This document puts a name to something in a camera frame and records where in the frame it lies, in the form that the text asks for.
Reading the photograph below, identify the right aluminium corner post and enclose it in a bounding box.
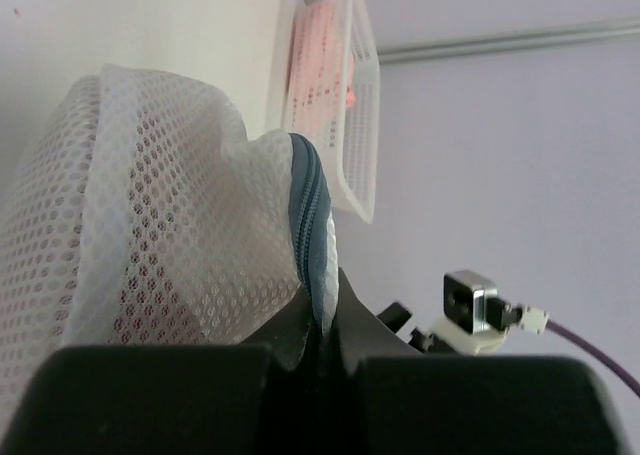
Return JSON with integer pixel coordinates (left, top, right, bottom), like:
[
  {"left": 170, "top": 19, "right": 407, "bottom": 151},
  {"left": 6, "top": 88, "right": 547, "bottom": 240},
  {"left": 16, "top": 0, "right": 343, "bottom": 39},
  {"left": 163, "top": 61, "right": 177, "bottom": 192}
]
[{"left": 378, "top": 17, "right": 639, "bottom": 65}]

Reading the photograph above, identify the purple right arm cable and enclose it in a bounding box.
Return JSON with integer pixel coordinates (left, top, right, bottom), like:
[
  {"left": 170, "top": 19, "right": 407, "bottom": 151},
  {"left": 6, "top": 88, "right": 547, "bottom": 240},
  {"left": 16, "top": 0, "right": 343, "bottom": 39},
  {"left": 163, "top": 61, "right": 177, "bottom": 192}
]
[{"left": 544, "top": 319, "right": 640, "bottom": 396}]

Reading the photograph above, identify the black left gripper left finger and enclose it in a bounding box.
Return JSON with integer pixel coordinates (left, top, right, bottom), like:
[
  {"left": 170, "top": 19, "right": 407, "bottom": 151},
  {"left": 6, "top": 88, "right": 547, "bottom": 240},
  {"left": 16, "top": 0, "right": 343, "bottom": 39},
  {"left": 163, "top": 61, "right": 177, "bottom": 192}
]
[{"left": 17, "top": 294, "right": 317, "bottom": 454}]

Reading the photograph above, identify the white perforated plastic basket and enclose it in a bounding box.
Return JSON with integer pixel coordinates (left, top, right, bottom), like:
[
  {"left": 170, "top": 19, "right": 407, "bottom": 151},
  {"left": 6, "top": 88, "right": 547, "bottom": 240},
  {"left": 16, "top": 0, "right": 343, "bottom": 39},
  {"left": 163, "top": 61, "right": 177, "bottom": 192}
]
[{"left": 283, "top": 0, "right": 380, "bottom": 223}]

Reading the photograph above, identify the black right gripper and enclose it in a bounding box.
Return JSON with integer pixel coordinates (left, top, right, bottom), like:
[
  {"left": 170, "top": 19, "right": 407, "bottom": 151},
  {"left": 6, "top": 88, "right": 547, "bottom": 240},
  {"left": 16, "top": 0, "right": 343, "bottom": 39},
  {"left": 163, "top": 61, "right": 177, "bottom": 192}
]
[{"left": 377, "top": 302, "right": 450, "bottom": 353}]

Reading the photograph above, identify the pink bra in basket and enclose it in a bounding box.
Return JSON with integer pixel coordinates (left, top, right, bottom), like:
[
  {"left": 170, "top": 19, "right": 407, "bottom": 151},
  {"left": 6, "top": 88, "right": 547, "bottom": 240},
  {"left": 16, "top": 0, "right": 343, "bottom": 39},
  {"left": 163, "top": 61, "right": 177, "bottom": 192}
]
[{"left": 288, "top": 0, "right": 356, "bottom": 134}]

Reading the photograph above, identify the blue-trimmed mesh laundry bag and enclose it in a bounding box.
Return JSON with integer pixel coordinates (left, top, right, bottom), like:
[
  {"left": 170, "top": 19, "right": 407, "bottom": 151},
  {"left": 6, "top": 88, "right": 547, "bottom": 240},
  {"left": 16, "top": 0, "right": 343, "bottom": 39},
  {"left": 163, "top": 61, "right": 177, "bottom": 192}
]
[{"left": 1, "top": 65, "right": 339, "bottom": 417}]

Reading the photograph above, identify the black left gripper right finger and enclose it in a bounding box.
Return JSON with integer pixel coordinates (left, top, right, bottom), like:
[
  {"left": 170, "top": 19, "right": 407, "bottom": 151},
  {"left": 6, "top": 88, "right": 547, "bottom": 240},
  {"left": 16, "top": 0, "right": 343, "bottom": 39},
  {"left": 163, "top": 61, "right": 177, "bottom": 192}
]
[{"left": 329, "top": 277, "right": 632, "bottom": 454}]

